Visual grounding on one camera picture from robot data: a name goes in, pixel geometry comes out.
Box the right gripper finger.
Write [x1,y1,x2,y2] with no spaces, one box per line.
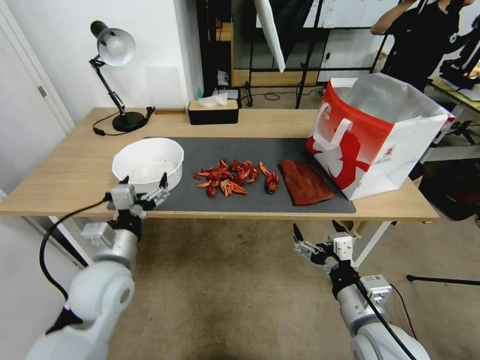
[327,220,353,244]
[292,223,325,257]

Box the white round container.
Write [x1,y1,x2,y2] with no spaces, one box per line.
[112,137,185,195]

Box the red-brown towel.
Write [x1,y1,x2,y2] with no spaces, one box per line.
[280,158,335,207]

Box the large whole red shrimp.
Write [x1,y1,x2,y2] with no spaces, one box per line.
[265,170,281,194]

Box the red white takeout bag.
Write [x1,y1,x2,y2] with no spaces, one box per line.
[304,73,457,202]

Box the black bag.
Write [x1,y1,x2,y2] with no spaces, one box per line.
[419,175,480,223]

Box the white table leg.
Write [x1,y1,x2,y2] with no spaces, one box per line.
[351,221,393,269]

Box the dark grey table mat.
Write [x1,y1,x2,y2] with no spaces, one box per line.
[106,136,357,215]

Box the black tissue box wooden lid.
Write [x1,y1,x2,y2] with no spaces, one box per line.
[187,99,241,126]

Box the white tissue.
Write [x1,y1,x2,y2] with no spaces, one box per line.
[197,92,229,109]

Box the black tripod leg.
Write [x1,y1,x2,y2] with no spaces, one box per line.
[406,274,480,287]

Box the white door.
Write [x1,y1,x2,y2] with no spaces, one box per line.
[0,7,76,193]

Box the black desk lamp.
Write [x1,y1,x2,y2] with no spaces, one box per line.
[88,20,146,133]

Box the wooden cabinet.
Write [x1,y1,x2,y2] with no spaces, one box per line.
[216,21,320,88]

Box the black metal shelf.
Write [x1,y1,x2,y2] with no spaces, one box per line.
[196,0,234,95]

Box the white reflector panel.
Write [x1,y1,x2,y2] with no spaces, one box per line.
[253,0,288,74]

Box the person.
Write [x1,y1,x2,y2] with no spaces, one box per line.
[370,0,480,93]

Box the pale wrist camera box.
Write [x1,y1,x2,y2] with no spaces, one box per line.
[110,184,137,212]
[334,235,355,262]

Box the black lamp cable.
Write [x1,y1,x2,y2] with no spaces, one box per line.
[92,111,148,137]

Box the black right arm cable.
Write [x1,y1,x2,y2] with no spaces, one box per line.
[348,261,419,360]

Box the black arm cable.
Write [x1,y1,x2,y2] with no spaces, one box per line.
[348,261,419,360]
[39,197,113,302]

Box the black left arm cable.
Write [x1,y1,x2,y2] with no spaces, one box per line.
[39,197,113,302]

